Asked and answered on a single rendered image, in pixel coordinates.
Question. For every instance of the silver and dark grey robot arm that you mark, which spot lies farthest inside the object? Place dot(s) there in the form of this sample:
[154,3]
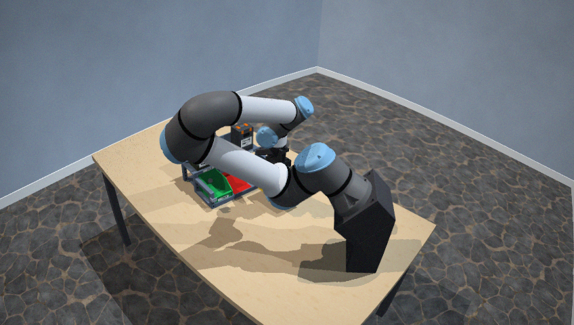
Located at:
[316,168]

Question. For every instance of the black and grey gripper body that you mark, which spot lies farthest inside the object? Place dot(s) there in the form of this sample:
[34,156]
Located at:
[279,156]

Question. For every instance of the grey metal shelf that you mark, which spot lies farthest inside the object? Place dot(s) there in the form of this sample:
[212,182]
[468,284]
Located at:
[238,186]

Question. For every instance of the green bin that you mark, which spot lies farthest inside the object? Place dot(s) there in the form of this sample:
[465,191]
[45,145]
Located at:
[220,185]

